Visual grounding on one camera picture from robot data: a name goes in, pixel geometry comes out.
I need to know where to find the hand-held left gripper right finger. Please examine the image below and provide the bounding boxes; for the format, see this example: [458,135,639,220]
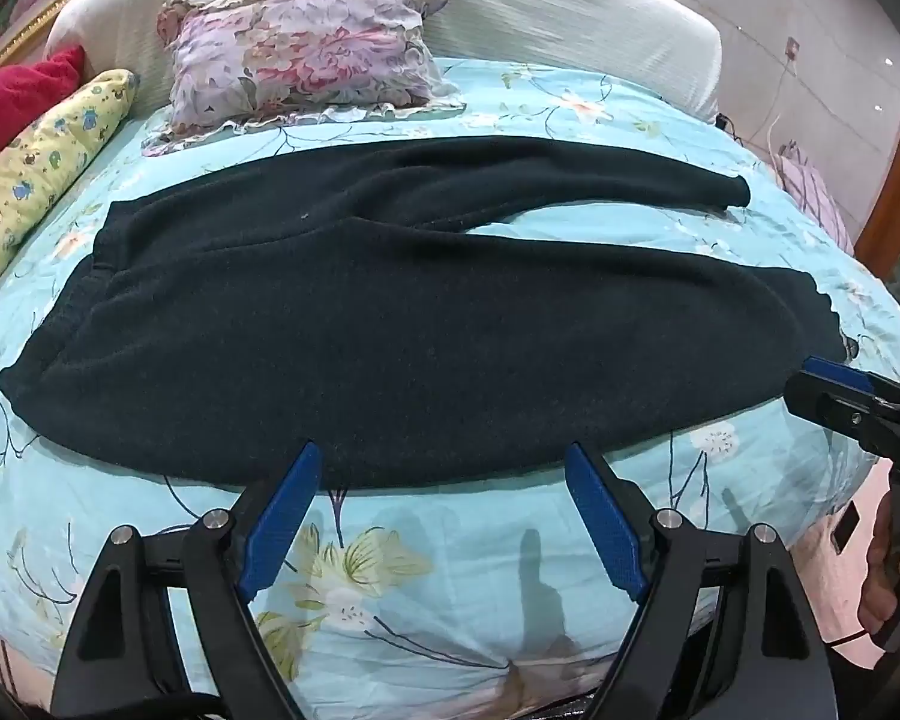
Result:
[565,442,841,720]

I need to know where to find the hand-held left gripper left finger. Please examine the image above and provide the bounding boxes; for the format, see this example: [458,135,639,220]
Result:
[49,441,323,720]

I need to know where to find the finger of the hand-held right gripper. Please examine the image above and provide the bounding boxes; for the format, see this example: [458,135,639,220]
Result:
[801,356,900,410]
[784,371,900,462]

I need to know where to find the black pants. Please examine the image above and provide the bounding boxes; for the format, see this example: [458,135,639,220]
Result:
[0,135,848,494]

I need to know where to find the person's right hand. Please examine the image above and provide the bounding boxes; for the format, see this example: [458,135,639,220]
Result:
[857,493,900,642]

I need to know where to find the blue floral bed sheet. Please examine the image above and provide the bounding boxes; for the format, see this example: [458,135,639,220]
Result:
[0,56,900,720]

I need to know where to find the purple striped cloth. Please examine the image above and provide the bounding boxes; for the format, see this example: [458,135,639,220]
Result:
[775,141,857,257]

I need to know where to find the wooden cabinet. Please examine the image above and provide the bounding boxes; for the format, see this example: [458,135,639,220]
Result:
[855,52,900,331]

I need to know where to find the yellow printed pillow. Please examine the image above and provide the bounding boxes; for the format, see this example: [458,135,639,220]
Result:
[0,69,140,316]

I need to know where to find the white padded headboard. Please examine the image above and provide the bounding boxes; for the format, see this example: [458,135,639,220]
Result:
[45,0,723,125]

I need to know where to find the purple floral ruffled pillow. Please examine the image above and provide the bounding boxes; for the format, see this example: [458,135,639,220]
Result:
[141,0,467,158]

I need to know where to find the red pillow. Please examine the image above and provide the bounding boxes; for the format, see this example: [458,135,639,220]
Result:
[0,45,87,181]

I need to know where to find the white charging cable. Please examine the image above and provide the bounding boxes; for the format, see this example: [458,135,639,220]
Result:
[763,56,800,162]

